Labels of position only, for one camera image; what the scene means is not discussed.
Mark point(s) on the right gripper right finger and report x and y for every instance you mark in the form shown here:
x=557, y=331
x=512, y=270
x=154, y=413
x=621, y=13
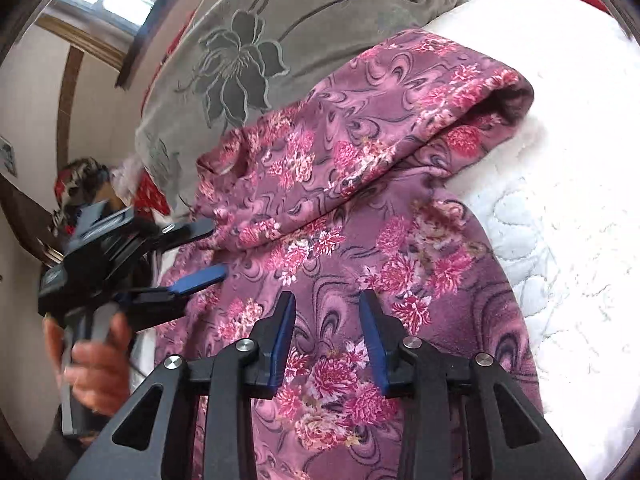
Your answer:
x=458, y=407

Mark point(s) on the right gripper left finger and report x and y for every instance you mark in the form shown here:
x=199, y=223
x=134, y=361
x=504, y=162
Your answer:
x=153, y=435

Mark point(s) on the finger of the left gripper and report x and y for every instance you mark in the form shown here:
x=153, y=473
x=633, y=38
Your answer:
x=185, y=289
x=178, y=234

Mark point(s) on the purple floral shirt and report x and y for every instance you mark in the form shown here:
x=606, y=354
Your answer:
x=341, y=192

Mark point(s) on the pile of clothes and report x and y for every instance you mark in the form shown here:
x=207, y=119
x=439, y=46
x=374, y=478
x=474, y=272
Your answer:
x=76, y=186

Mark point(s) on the left hand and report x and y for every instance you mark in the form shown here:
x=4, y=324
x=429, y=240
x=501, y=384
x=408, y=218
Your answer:
x=99, y=374

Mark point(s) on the grey floral pillow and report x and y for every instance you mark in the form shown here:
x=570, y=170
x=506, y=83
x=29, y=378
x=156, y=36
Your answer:
x=280, y=55

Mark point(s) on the window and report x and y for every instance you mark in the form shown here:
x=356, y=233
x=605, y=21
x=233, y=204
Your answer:
x=104, y=29

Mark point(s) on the white quilted bedspread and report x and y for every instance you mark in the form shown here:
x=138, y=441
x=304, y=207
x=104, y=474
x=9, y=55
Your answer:
x=560, y=205

